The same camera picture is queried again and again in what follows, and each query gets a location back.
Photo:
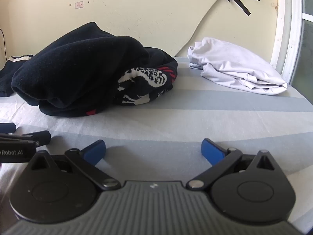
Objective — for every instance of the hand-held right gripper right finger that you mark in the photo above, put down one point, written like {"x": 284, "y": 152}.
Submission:
{"x": 211, "y": 151}

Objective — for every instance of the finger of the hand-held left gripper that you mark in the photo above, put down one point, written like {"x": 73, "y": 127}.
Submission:
{"x": 7, "y": 127}
{"x": 41, "y": 137}

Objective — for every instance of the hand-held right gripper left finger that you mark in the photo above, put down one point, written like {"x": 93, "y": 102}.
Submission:
{"x": 94, "y": 151}

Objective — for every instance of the black white-striped knit garment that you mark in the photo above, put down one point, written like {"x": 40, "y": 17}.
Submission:
{"x": 6, "y": 78}

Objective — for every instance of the dark patterned knit sweater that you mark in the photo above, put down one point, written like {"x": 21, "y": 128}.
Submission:
{"x": 73, "y": 66}

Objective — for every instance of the striped blue white bedsheet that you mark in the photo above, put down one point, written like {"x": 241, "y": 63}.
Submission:
{"x": 171, "y": 122}

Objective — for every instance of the white garment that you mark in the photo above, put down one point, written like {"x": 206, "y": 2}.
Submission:
{"x": 232, "y": 63}

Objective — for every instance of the small wall sticker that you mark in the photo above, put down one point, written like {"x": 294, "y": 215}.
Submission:
{"x": 79, "y": 4}

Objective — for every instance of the white window frame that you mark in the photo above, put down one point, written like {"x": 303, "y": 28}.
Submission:
{"x": 291, "y": 29}

